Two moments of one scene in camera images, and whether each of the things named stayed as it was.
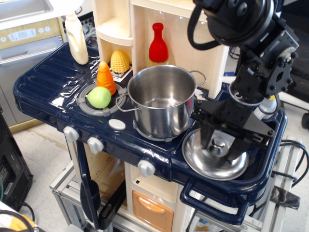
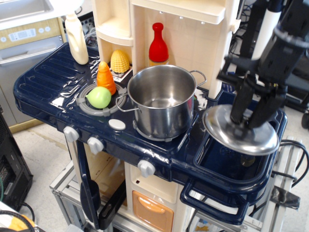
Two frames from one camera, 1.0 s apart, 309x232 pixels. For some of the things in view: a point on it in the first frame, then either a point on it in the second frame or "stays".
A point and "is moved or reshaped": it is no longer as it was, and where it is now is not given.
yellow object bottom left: x=18 y=224 stays
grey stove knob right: x=147 y=167 stays
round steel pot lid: x=212 y=163 is moved or reshaped
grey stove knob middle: x=96 y=144 stays
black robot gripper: x=235 y=116 to x=273 y=69
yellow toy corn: x=119 y=62 stays
